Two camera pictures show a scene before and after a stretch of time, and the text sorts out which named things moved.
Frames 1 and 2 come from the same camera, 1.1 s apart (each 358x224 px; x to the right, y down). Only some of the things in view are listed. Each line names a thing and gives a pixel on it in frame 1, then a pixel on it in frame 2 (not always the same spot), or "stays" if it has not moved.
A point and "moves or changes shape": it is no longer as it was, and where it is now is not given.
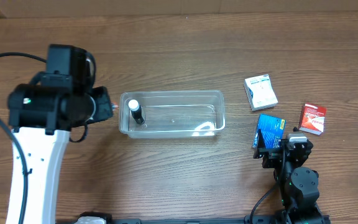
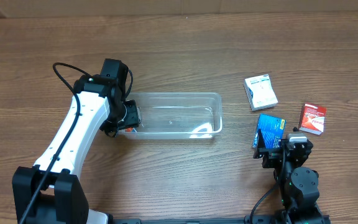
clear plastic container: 169,114 stays
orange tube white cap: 115,106 moves or changes shape
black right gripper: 269,154 stays
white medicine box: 260,92 stays
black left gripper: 99,114 → 133,116
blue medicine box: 272,129 stays
